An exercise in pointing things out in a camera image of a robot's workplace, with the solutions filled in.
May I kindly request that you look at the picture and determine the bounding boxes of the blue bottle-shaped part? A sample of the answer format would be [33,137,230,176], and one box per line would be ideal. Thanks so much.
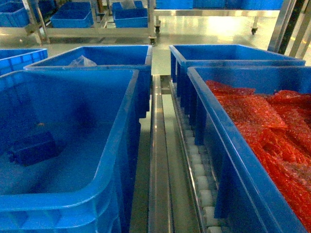
[7,132,58,166]

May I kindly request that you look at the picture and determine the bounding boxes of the blue bin with clear bag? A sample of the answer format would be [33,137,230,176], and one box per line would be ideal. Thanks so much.
[24,45,153,118]

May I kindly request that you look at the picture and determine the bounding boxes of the blue bin behind red bags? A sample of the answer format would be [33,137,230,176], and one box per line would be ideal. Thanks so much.
[169,44,306,114]

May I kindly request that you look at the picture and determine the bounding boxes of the stainless steel shelf rack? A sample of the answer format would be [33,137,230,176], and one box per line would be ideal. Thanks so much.
[130,16,277,233]

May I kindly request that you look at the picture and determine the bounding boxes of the empty blue target bin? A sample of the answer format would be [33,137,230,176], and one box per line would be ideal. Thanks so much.
[0,69,140,233]

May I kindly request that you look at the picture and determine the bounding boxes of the blue bin with red bags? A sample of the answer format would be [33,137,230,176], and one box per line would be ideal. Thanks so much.
[188,67,311,233]

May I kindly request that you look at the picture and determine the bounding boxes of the clear plastic bag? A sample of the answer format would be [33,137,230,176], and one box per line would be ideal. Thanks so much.
[69,55,97,67]

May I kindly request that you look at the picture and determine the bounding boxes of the red bubble wrap bags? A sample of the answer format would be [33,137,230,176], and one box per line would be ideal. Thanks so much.
[206,80,311,231]

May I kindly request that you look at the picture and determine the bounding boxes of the wheeled steel cart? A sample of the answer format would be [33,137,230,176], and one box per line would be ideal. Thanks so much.
[22,0,156,46]

